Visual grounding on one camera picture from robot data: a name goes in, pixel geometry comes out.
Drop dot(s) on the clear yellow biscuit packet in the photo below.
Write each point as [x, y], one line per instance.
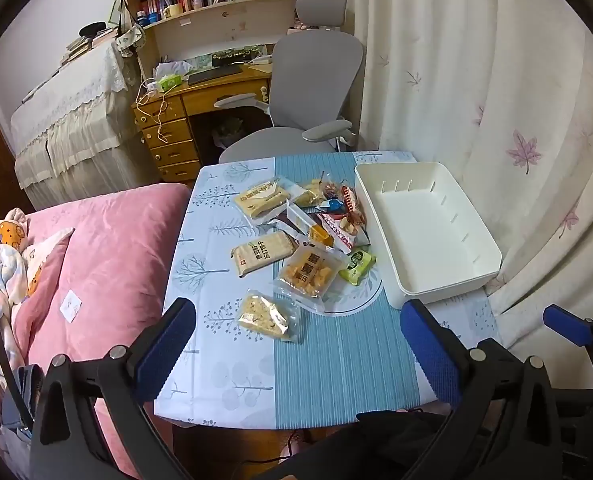
[309, 275]

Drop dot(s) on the cloth covered piano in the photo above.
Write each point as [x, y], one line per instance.
[71, 105]

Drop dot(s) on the white plastic bag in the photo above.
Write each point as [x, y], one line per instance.
[171, 67]

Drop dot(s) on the speckled nougat crisp packet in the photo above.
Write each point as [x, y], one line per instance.
[265, 316]

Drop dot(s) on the dark bag under desk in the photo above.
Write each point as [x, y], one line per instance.
[229, 132]

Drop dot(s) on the stack of books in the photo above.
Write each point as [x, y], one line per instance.
[84, 45]

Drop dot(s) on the blue and white candy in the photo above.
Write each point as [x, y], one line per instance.
[332, 205]

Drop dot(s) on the yellow mug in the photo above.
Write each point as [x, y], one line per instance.
[173, 10]

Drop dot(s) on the wooden bookshelf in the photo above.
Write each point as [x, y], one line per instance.
[236, 20]

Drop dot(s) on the brown label cracker packet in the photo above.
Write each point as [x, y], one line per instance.
[264, 254]

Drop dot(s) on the pink blanket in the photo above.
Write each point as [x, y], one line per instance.
[111, 260]

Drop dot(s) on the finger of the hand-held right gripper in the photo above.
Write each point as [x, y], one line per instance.
[566, 324]

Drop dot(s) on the small orange snack packet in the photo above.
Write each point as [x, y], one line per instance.
[320, 234]

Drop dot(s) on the tree print tablecloth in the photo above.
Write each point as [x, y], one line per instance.
[336, 360]

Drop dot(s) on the black keyboard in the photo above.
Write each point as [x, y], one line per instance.
[214, 75]

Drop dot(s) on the white paper label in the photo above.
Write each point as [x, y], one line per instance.
[71, 306]

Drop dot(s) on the person's black clothing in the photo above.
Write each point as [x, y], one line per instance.
[376, 440]

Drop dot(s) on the white plastic storage box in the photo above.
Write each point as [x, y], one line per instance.
[426, 230]

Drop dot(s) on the pale crisp packet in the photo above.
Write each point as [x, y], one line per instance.
[304, 195]

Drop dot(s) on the green snack packet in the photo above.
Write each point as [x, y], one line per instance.
[357, 264]

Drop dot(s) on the cream cracker packet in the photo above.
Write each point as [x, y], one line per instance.
[262, 199]

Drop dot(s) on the floral fabric bag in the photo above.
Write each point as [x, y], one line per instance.
[129, 41]

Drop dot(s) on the wooden desk with drawers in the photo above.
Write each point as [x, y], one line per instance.
[171, 132]

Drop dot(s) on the green tissue pack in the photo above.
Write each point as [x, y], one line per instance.
[170, 81]

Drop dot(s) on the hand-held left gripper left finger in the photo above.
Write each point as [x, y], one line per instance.
[169, 345]

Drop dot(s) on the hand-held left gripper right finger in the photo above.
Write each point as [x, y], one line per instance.
[429, 345]

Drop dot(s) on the leaf print curtain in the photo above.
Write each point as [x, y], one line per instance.
[476, 60]

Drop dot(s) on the red striped snack packet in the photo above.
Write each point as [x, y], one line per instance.
[354, 205]

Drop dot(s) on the cartoon print blanket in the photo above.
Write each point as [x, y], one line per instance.
[11, 260]

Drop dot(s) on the red and white snack packet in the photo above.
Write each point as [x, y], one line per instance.
[341, 232]

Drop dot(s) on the grey office chair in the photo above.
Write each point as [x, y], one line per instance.
[316, 65]

